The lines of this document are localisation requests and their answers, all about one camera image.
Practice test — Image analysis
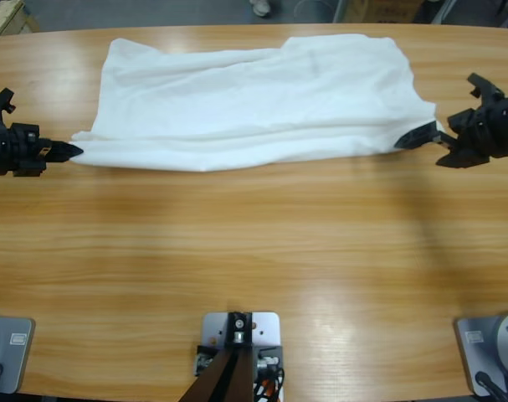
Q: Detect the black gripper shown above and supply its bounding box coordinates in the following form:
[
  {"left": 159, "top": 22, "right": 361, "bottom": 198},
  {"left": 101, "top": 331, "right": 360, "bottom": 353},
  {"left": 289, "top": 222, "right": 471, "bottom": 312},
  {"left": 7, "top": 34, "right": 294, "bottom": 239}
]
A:
[
  {"left": 393, "top": 95, "right": 508, "bottom": 170},
  {"left": 0, "top": 121, "right": 85, "bottom": 178}
]

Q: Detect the white T-shirt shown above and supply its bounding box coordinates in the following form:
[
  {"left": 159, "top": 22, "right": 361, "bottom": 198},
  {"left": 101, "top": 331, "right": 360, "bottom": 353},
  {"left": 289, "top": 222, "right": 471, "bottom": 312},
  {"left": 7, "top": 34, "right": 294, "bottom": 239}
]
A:
[{"left": 71, "top": 33, "right": 439, "bottom": 173}]

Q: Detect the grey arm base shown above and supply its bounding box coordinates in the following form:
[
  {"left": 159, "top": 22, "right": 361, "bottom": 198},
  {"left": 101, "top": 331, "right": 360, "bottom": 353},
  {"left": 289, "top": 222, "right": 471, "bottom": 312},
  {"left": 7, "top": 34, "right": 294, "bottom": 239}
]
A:
[
  {"left": 0, "top": 316, "right": 36, "bottom": 395},
  {"left": 453, "top": 310, "right": 508, "bottom": 397}
]

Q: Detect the grey metal stand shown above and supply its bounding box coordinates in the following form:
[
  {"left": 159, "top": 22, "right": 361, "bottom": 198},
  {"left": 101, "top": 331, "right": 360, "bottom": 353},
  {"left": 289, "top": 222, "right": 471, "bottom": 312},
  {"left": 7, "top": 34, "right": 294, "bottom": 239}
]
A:
[{"left": 428, "top": 0, "right": 459, "bottom": 24}]

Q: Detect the light wooden pallet stack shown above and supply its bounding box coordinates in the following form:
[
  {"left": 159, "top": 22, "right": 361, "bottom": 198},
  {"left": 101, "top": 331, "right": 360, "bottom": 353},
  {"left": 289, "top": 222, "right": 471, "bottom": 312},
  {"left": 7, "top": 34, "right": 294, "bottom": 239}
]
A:
[{"left": 0, "top": 0, "right": 40, "bottom": 39}]

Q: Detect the dark brown cardboard box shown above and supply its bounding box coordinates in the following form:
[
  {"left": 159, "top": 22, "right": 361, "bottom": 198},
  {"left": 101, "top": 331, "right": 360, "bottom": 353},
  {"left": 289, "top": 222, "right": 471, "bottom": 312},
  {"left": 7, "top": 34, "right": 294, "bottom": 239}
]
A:
[{"left": 364, "top": 0, "right": 418, "bottom": 23}]

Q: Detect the light brown cardboard box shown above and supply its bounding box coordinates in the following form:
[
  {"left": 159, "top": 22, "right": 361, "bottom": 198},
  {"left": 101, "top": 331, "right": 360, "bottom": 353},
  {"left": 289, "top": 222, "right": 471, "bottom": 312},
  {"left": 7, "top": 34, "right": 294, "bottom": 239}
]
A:
[{"left": 341, "top": 0, "right": 370, "bottom": 23}]

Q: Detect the white sneaker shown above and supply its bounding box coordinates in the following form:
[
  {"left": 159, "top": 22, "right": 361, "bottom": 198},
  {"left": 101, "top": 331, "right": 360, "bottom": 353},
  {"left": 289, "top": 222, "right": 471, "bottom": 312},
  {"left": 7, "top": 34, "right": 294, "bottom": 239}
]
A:
[{"left": 248, "top": 0, "right": 274, "bottom": 18}]

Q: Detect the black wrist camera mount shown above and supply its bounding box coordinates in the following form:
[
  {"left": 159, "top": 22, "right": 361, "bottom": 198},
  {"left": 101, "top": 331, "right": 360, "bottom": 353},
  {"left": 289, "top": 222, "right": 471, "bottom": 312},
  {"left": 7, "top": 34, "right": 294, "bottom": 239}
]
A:
[
  {"left": 465, "top": 73, "right": 506, "bottom": 105},
  {"left": 0, "top": 87, "right": 17, "bottom": 123}
]

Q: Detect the white cable loop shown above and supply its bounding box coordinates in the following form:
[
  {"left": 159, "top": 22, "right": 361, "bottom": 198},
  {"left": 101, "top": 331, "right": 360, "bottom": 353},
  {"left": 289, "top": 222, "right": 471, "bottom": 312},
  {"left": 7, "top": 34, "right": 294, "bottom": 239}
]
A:
[{"left": 294, "top": 0, "right": 342, "bottom": 23}]

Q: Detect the white mount block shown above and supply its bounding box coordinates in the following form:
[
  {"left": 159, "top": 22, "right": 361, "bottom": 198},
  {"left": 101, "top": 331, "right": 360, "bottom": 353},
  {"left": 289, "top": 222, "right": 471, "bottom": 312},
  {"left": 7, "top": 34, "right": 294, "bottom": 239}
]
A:
[{"left": 193, "top": 310, "right": 286, "bottom": 402}]

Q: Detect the dark post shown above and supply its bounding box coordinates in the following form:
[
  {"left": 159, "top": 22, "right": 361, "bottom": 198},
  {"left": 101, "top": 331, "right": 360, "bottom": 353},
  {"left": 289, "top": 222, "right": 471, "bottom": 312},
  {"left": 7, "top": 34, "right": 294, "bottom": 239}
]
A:
[{"left": 182, "top": 310, "right": 254, "bottom": 402}]

